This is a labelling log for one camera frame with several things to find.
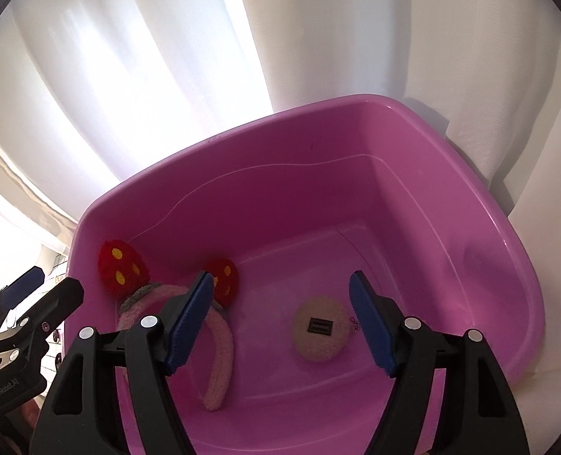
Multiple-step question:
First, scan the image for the white curtain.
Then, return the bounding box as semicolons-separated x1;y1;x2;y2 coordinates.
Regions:
0;0;561;454

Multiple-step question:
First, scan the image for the pink fluffy strawberry headband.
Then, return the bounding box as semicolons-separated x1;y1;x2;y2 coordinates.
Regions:
97;238;240;412

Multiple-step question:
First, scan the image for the beige fluffy round pouch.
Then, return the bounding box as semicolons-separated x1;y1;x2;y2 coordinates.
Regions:
291;296;357;362

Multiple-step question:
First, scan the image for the person's left hand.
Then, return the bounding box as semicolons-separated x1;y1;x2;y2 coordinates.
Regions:
6;400;41;454

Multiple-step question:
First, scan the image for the purple plastic basket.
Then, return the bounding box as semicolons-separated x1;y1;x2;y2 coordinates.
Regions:
65;96;545;454

